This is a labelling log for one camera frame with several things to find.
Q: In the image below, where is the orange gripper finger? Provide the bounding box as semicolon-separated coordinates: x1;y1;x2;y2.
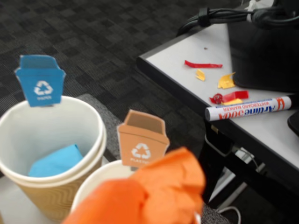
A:
62;178;150;224

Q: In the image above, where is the blue paper ball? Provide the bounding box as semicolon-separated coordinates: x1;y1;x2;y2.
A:
28;144;84;178

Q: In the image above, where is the orange paper ball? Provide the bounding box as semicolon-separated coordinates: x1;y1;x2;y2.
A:
130;147;206;224

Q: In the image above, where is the paper cup with orange tag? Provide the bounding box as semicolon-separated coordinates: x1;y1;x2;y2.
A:
70;160;141;215

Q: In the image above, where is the orange recycling bin tag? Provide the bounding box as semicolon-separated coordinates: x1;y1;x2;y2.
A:
116;109;171;168

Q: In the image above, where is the paper cup with blue tag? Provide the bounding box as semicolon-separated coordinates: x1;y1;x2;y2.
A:
0;95;107;222

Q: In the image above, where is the blue recycling bin tag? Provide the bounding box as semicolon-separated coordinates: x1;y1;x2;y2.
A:
14;55;67;108

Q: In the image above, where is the red crumpled scrap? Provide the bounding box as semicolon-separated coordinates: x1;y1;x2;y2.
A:
209;93;224;105

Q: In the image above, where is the red yellow wrapper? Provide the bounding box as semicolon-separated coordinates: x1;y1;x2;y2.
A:
221;90;250;105

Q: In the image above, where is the white marker pen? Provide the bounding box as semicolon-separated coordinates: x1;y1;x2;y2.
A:
205;96;292;122

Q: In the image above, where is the large yellow paper scrap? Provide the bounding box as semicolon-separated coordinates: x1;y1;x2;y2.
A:
217;72;236;89

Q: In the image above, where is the black monitor stand base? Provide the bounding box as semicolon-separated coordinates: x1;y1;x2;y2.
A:
228;22;299;93

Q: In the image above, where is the white cable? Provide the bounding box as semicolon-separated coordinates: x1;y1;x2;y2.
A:
218;205;242;224

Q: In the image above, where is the black cable bundle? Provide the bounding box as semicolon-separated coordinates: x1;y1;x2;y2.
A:
176;0;299;37

